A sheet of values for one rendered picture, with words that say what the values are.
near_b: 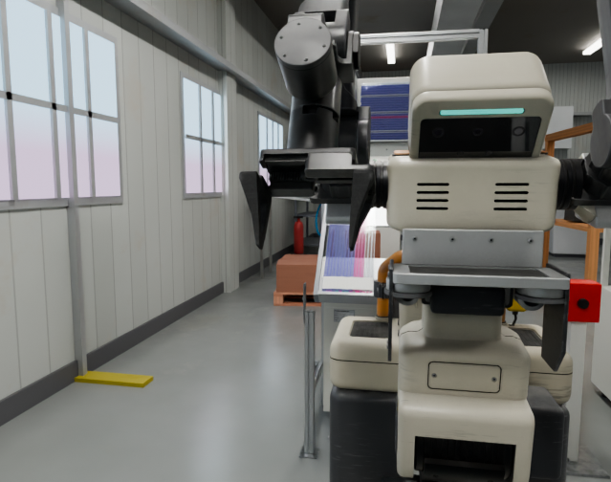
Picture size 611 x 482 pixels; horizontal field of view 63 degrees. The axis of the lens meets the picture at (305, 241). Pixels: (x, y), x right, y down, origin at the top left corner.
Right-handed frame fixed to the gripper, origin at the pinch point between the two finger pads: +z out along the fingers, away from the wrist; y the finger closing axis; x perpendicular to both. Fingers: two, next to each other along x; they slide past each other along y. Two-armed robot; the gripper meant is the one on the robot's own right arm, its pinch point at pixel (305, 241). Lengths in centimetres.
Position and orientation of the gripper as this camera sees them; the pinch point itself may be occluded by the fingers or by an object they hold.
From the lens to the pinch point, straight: 51.7
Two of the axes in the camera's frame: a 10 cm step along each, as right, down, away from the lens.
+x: 1.7, 3.3, 9.3
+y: 9.8, 0.2, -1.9
